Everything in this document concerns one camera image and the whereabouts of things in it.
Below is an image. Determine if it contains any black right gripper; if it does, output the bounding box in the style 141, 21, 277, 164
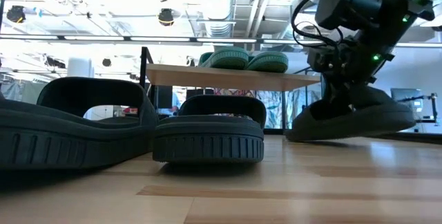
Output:
307, 40, 394, 113

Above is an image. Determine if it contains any black rubber slide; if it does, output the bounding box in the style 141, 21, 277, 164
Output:
285, 85, 417, 142
0, 76, 160, 171
153, 94, 267, 164

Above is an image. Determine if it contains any green rubber slide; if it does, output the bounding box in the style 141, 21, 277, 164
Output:
198, 46, 250, 70
245, 51, 289, 74

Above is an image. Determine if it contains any ceiling light strip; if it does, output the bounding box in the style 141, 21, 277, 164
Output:
0, 34, 311, 47

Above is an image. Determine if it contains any black ceiling dome fixture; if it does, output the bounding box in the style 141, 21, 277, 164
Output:
157, 8, 175, 27
6, 5, 27, 24

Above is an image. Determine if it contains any white column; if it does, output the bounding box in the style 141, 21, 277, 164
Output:
67, 57, 95, 78

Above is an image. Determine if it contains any wall-mounted monitor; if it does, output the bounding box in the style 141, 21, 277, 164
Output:
390, 88, 424, 111

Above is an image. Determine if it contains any thin black right gripper cable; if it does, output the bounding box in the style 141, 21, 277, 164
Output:
291, 0, 343, 49

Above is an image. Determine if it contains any wooden shelf with black frame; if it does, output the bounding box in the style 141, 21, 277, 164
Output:
139, 46, 325, 130

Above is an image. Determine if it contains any silver corrugated air duct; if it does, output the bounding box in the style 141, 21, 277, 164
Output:
196, 0, 239, 38

